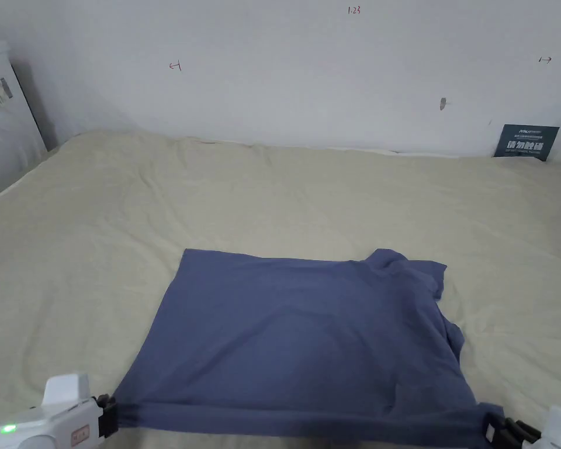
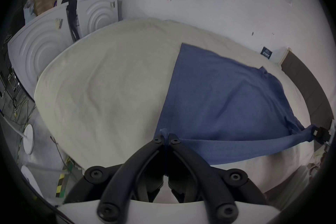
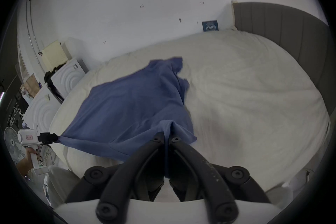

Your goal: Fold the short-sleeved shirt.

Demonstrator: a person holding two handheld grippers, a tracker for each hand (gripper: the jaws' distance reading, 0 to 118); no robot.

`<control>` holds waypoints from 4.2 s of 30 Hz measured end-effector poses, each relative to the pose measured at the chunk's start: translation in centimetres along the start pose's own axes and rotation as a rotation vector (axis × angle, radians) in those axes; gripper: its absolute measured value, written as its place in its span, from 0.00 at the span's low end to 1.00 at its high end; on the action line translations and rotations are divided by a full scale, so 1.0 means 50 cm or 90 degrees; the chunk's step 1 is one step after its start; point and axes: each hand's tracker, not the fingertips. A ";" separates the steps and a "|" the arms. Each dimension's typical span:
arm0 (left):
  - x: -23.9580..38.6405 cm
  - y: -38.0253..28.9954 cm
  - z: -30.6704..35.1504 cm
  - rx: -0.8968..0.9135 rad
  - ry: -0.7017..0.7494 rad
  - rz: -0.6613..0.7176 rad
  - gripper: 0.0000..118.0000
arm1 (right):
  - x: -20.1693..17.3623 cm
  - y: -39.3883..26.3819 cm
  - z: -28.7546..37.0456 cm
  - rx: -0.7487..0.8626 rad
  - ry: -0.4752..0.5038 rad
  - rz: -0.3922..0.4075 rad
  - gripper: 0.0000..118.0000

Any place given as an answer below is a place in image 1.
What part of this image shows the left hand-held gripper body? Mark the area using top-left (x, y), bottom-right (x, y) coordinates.
top-left (0, 372), bottom-right (111, 449)

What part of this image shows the bed with beige sheet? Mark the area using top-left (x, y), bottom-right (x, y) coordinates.
top-left (0, 130), bottom-right (561, 449)

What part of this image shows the white washing machine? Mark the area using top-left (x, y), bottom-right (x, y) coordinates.
top-left (0, 39), bottom-right (59, 206)

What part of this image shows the dark sign card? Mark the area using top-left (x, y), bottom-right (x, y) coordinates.
top-left (493, 123), bottom-right (561, 163)

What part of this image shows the dark blue shirt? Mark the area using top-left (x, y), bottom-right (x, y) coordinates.
top-left (113, 248), bottom-right (505, 449)

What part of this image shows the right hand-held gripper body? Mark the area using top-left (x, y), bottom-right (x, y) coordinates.
top-left (508, 406), bottom-right (561, 449)

